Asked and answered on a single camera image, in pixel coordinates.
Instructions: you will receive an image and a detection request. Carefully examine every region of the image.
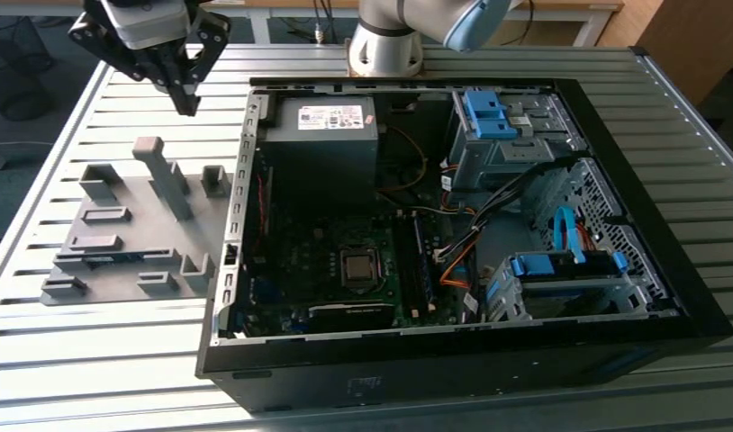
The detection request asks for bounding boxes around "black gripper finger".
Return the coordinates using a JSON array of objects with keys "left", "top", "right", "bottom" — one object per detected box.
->
[
  {"left": 66, "top": 12, "right": 187, "bottom": 116},
  {"left": 183, "top": 8, "right": 231, "bottom": 117}
]

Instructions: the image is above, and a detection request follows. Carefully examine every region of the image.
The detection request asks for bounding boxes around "brown wooden cabinet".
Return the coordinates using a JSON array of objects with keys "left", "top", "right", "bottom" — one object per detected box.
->
[{"left": 634, "top": 0, "right": 733, "bottom": 107}]

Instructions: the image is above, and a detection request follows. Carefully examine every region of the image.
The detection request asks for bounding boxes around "CPU socket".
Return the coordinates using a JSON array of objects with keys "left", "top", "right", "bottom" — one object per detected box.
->
[{"left": 339, "top": 244, "right": 383, "bottom": 293}]

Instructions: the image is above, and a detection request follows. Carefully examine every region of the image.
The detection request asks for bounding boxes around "black mesh wastebasket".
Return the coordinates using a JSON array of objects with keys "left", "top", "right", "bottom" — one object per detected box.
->
[{"left": 0, "top": 15, "right": 55, "bottom": 122}]

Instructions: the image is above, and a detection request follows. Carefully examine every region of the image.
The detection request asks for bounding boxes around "green motherboard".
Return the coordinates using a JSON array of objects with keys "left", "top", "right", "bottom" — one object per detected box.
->
[{"left": 246, "top": 211, "right": 482, "bottom": 337}]

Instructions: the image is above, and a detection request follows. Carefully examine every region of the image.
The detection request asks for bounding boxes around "grey parts rack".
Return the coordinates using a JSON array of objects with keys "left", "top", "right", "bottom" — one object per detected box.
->
[{"left": 39, "top": 136, "right": 234, "bottom": 307}]

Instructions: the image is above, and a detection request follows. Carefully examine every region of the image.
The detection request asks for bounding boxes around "RAM stick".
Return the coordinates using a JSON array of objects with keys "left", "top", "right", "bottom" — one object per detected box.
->
[{"left": 83, "top": 254, "right": 147, "bottom": 264}]

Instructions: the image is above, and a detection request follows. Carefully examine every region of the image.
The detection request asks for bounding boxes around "orange wire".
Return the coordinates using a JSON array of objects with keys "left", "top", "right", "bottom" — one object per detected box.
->
[{"left": 438, "top": 240, "right": 482, "bottom": 289}]

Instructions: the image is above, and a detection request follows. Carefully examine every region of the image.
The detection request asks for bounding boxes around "grey metal disk bay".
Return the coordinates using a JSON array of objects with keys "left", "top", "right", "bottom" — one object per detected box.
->
[{"left": 484, "top": 251, "right": 652, "bottom": 323}]

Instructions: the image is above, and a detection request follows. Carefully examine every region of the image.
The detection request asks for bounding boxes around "white desk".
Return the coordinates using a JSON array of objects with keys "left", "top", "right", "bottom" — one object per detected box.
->
[{"left": 213, "top": 2, "right": 621, "bottom": 49}]

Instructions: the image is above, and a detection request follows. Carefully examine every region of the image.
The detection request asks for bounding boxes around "grey metal drive cage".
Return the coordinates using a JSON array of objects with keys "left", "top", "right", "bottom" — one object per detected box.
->
[{"left": 449, "top": 89, "right": 588, "bottom": 191}]

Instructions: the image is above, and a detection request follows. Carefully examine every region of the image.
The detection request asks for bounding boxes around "silver CPU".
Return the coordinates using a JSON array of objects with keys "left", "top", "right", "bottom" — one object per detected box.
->
[{"left": 343, "top": 255, "right": 375, "bottom": 281}]

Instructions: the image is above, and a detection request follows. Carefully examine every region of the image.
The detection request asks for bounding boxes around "red twisted wire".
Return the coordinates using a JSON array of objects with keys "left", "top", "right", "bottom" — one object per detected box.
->
[{"left": 257, "top": 173, "right": 271, "bottom": 235}]

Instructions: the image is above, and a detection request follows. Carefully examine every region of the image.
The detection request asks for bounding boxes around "black graphics card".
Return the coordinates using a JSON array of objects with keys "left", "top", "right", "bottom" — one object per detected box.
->
[{"left": 307, "top": 302, "right": 397, "bottom": 333}]

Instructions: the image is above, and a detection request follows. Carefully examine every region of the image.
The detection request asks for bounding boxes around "blue drive bay bracket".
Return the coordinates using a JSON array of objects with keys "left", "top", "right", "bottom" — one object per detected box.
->
[{"left": 462, "top": 91, "right": 524, "bottom": 140}]

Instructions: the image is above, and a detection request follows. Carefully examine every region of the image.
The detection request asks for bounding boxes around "black PC case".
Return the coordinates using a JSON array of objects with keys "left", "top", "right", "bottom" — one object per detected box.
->
[{"left": 195, "top": 76, "right": 733, "bottom": 413}]

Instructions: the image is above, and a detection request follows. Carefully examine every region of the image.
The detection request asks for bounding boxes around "yellow wire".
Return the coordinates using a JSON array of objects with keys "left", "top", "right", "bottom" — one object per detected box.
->
[{"left": 377, "top": 127, "right": 429, "bottom": 194}]

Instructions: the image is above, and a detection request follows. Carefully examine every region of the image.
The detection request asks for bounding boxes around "blue flat wire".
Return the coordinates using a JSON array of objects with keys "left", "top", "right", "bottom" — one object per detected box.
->
[{"left": 552, "top": 205, "right": 588, "bottom": 265}]

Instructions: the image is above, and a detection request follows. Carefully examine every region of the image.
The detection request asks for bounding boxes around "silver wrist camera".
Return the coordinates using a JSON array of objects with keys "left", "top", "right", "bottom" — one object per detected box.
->
[{"left": 100, "top": 0, "right": 193, "bottom": 51}]

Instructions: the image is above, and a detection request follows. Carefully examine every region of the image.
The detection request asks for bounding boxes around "black cable bundle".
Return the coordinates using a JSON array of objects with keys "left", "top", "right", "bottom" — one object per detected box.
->
[{"left": 436, "top": 159, "right": 570, "bottom": 265}]

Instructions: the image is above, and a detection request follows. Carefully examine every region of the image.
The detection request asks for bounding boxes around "hard disk in blue carrier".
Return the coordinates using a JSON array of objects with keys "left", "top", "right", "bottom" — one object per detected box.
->
[{"left": 510, "top": 251, "right": 632, "bottom": 276}]

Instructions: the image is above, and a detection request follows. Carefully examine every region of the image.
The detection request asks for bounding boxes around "grey power supply unit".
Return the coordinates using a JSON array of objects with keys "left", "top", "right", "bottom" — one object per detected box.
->
[{"left": 261, "top": 96, "right": 379, "bottom": 212}]

